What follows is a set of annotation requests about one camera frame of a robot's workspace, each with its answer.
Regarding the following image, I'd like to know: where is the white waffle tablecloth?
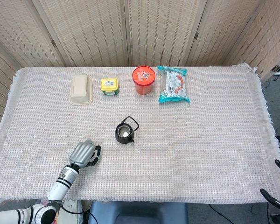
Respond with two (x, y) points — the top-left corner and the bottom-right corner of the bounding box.
(0, 63), (280, 206)

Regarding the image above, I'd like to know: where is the green tub yellow lid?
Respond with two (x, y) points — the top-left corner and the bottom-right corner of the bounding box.
(100, 78), (119, 97)

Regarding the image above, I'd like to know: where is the black floor cable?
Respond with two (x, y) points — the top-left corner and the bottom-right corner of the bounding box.
(209, 204), (233, 221)

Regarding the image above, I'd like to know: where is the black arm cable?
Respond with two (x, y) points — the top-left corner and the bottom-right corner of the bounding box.
(60, 205), (94, 216)

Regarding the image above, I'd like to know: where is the woven folding screen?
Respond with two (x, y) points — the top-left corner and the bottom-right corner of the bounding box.
(0, 0), (280, 126)

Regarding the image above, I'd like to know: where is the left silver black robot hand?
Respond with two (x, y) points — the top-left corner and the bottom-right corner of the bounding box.
(69, 138), (102, 169)

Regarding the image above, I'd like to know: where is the black curved bar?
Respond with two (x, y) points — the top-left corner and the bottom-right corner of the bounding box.
(259, 188), (280, 212)

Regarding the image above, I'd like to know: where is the orange cup red lid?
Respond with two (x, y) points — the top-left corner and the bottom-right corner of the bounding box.
(132, 65), (156, 96)

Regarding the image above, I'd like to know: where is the teal snack bag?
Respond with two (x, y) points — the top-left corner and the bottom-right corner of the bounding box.
(157, 65), (191, 104)

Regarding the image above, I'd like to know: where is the black teapot with handle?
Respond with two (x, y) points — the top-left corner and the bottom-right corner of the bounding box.
(115, 116), (140, 144)

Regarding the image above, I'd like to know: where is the cream plastic food container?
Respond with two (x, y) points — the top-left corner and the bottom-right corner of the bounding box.
(69, 74), (94, 105)

